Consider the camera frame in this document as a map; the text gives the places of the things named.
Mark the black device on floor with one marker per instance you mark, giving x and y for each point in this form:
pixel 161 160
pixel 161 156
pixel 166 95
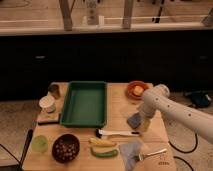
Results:
pixel 199 99

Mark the light green cup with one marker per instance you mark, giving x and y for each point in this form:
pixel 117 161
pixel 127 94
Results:
pixel 39 144

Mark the blue grey cloth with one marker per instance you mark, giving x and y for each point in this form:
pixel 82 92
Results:
pixel 128 152

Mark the orange bowl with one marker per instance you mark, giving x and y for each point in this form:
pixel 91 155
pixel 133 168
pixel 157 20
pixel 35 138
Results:
pixel 130 87

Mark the metal cup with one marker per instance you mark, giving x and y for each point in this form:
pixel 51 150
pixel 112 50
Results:
pixel 53 89

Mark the green plastic tray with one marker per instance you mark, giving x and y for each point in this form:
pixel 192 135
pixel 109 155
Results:
pixel 85 105

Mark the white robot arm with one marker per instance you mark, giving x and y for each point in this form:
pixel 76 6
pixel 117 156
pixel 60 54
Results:
pixel 157 98

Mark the green pepper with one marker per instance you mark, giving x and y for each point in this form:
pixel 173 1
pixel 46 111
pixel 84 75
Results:
pixel 107 154

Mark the yellow food in bowl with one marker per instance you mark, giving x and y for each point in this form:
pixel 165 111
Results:
pixel 138 90

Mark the dark brown bowl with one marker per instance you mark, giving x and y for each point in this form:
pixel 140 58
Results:
pixel 65 148

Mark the blue sponge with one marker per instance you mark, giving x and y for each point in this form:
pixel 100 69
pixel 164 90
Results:
pixel 134 121

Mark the white handled black brush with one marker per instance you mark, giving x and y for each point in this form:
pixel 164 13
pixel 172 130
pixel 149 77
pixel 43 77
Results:
pixel 100 133

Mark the wooden block with black edge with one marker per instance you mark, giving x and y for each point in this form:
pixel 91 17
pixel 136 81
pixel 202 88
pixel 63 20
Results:
pixel 48 118

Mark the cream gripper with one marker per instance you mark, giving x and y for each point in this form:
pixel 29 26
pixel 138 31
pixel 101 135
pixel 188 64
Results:
pixel 144 124

